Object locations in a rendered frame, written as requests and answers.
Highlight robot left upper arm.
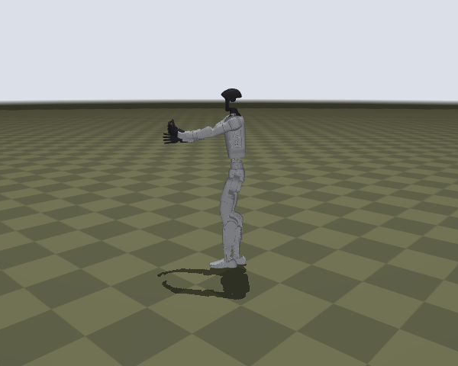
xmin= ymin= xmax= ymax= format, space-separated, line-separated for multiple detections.
xmin=207 ymin=117 xmax=242 ymax=138

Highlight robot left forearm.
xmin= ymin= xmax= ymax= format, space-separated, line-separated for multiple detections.
xmin=177 ymin=127 xmax=211 ymax=140

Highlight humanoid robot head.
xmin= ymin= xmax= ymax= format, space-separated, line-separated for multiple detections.
xmin=221 ymin=88 xmax=242 ymax=117

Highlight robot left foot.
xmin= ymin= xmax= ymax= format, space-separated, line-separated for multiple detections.
xmin=210 ymin=258 xmax=237 ymax=268

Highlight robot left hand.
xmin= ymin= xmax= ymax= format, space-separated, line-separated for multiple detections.
xmin=167 ymin=119 xmax=185 ymax=137

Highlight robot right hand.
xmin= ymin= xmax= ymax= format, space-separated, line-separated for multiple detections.
xmin=163 ymin=133 xmax=187 ymax=144

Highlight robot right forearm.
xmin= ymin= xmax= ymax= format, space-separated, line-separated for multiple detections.
xmin=182 ymin=138 xmax=204 ymax=143

